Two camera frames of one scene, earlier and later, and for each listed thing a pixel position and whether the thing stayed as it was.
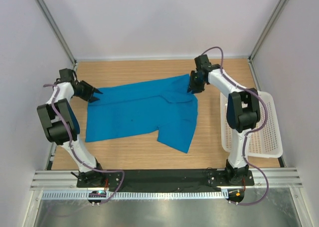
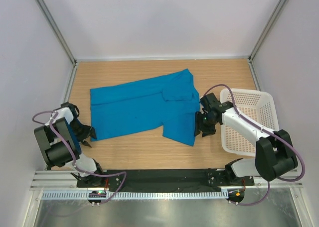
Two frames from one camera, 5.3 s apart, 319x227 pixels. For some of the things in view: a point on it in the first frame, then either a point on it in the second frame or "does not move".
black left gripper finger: x=94 y=89 to x=92 y=133
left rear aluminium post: x=45 y=8 does not move
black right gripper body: x=195 y=82 to x=208 y=124
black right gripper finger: x=189 y=89 to x=198 y=122
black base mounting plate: x=169 y=178 does not move
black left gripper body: x=83 y=92 to x=81 y=131
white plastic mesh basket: x=265 y=143 does not move
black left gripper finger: x=92 y=99 to x=85 y=143
